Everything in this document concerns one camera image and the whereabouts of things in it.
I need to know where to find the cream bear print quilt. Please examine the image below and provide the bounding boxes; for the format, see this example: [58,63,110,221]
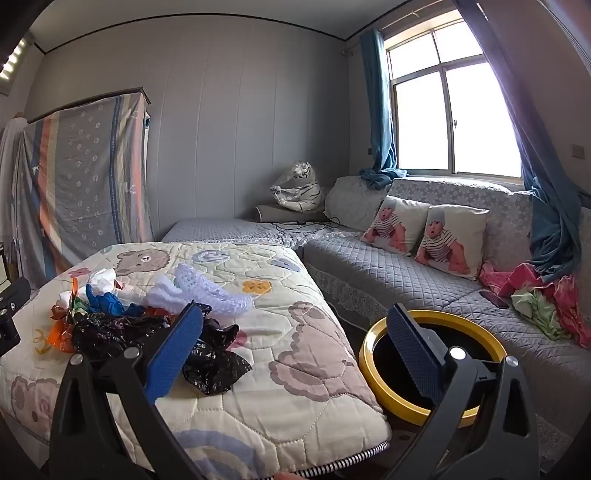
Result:
[0,240,393,480]

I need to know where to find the grey quilted cushion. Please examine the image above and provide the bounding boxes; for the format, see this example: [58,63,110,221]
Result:
[324,175,393,232]

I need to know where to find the green cloth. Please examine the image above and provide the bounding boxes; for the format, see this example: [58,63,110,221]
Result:
[510,286,571,342]

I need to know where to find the white foam net sleeve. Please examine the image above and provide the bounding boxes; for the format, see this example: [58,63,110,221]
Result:
[147,279,256,320]
[173,262,218,291]

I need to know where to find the baby print pillow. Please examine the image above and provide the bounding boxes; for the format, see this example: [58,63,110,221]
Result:
[414,204,490,281]
[360,195,431,257]

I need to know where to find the long blue curtain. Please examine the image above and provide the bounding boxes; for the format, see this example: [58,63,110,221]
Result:
[455,0,591,284]

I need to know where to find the pink cloth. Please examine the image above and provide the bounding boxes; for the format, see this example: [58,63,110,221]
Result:
[479,261,591,349]

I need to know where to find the grey quilted sofa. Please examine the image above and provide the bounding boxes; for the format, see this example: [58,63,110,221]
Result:
[295,175,591,467]

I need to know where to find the blue plastic scrap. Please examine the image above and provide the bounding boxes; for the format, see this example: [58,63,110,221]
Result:
[84,284,145,319]

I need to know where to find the white tissue paper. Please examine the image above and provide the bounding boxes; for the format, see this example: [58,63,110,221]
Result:
[85,267,134,296]

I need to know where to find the grey quilted mattress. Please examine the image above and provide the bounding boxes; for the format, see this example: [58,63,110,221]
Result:
[161,217,333,250]

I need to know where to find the short blue curtain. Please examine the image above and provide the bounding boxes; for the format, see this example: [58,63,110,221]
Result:
[359,28,408,190]

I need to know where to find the black bin with yellow rim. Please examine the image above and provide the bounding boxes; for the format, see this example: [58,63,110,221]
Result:
[359,310,509,428]

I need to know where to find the black phone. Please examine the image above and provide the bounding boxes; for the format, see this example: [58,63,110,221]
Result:
[479,291,511,309]

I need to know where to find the black plastic bag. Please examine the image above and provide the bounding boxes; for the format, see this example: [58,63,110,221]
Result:
[71,311,174,358]
[181,318,254,396]

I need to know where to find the grey bolster pillow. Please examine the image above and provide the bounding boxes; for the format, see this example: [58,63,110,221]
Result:
[255,203,326,223]

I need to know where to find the black cable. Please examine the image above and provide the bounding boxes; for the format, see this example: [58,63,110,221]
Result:
[270,217,342,232]

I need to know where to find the tiger plush in plastic bag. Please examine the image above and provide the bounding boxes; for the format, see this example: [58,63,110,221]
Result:
[270,160,329,213]

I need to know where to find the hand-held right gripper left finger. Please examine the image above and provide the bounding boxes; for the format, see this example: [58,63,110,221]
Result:
[48,302,206,480]

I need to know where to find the orange foil wrapper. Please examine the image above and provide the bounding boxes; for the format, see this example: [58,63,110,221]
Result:
[46,318,79,355]

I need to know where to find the window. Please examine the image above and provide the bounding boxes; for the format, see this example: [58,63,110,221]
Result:
[383,28,525,181]

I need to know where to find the striped floral sheet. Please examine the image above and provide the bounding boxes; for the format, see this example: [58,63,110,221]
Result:
[14,90,155,289]

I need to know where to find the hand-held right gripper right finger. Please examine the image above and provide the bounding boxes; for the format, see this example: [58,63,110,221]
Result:
[385,303,541,480]

